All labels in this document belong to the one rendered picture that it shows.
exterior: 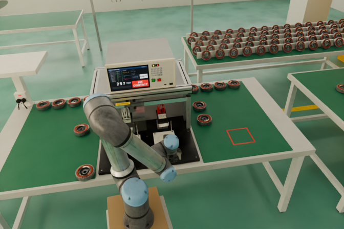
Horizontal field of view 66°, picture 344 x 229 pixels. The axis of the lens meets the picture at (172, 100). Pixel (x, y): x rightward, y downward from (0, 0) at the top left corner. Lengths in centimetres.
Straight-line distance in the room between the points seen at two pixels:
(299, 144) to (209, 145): 61
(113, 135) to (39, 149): 115
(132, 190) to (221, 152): 78
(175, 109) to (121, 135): 108
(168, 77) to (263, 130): 81
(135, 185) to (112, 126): 38
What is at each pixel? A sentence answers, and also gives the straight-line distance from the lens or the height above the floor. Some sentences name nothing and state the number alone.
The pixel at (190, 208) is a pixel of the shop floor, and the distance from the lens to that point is 245.
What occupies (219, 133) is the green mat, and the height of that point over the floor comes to 75.
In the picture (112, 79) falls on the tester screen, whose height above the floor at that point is 122.
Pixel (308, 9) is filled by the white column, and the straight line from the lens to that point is 521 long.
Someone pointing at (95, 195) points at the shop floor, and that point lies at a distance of 264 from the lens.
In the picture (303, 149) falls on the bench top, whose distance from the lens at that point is 199.
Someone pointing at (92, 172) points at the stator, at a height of 78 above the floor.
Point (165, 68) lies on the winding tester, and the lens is 170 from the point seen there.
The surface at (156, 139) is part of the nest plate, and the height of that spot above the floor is 78.
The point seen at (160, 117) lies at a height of 92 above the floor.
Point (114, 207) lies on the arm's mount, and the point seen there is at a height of 83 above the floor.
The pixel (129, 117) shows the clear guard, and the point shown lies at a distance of 162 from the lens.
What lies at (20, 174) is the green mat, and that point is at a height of 75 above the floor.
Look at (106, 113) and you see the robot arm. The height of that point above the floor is 146.
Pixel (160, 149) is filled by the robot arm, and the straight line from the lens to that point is 133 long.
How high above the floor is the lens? 203
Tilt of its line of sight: 34 degrees down
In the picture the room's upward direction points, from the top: 2 degrees counter-clockwise
